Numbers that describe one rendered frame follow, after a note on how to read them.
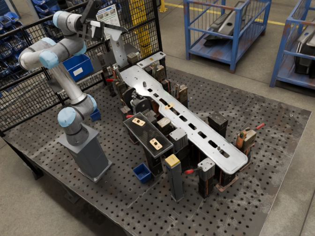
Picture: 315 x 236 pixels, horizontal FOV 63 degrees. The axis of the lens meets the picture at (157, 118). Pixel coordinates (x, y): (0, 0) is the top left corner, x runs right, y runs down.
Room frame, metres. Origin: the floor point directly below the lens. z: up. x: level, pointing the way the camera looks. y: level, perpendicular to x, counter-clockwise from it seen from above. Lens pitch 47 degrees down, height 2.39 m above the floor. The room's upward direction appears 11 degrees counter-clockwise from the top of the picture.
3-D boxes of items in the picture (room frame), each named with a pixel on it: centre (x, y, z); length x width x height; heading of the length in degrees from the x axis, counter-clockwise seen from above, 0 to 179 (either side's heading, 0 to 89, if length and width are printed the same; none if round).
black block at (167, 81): (1.72, -0.13, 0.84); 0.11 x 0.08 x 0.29; 118
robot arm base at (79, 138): (1.17, 0.56, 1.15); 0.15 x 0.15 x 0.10
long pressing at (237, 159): (1.39, -0.12, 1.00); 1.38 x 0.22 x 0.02; 28
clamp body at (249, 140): (0.97, -0.54, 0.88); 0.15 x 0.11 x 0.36; 118
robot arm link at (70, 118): (1.18, 0.55, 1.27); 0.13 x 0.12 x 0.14; 136
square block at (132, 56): (2.11, 0.13, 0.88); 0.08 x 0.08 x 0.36; 28
